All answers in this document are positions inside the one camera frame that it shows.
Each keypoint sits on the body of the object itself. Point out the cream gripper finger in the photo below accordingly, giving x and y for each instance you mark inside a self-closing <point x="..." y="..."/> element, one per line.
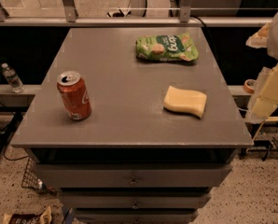
<point x="266" y="95"/>
<point x="259" y="39"/>

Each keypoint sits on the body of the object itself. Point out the red coke can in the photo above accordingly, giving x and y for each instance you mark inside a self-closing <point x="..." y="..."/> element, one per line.
<point x="73" y="91"/>

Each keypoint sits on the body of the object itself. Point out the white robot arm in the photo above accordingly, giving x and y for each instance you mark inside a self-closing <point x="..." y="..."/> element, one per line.
<point x="272" y="50"/>

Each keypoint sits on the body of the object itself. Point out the tape roll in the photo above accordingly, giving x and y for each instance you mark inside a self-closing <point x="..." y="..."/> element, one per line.
<point x="249" y="86"/>

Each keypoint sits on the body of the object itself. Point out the green chip bag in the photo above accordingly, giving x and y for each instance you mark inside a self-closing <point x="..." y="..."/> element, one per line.
<point x="166" y="48"/>

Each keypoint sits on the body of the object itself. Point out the yellow sponge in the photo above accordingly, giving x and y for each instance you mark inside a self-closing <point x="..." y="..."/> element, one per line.
<point x="185" y="101"/>

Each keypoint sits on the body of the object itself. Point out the grey drawer cabinet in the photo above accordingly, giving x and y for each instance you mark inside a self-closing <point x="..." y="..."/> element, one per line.
<point x="132" y="161"/>

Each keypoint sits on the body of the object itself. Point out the clear plastic water bottle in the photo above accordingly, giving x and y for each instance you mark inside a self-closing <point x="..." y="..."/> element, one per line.
<point x="12" y="78"/>

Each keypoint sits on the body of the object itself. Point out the brown snack bag on floor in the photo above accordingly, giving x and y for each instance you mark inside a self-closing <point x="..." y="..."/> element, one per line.
<point x="43" y="218"/>

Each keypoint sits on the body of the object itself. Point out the metal railing frame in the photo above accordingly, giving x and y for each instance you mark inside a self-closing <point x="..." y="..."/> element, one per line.
<point x="138" y="13"/>

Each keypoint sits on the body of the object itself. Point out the wire mesh basket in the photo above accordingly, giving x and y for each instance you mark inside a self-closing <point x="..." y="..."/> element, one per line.
<point x="30" y="179"/>

